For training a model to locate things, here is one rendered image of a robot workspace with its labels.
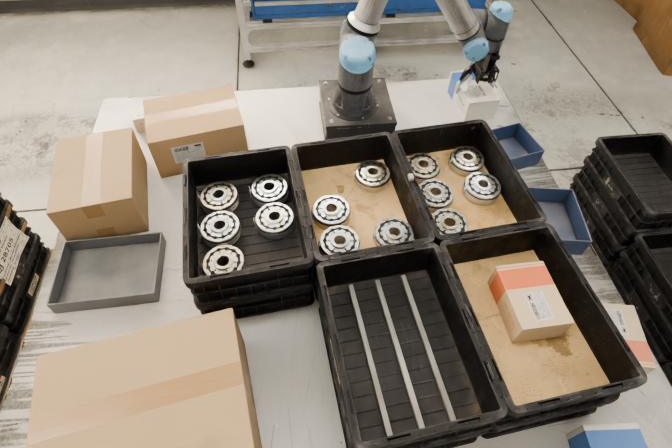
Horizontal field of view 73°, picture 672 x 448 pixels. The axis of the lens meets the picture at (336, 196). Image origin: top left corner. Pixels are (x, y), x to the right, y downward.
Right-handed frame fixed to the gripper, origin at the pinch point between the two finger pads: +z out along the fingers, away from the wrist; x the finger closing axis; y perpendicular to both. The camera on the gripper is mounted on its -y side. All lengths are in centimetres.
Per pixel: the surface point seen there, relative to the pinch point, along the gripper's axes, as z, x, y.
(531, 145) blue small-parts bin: 2.1, 10.6, 29.9
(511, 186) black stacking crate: -13, -14, 58
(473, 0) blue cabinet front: 37, 63, -136
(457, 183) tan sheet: -7, -26, 50
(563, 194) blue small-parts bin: 2, 10, 53
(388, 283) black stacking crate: -6, -54, 79
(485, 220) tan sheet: -7, -23, 64
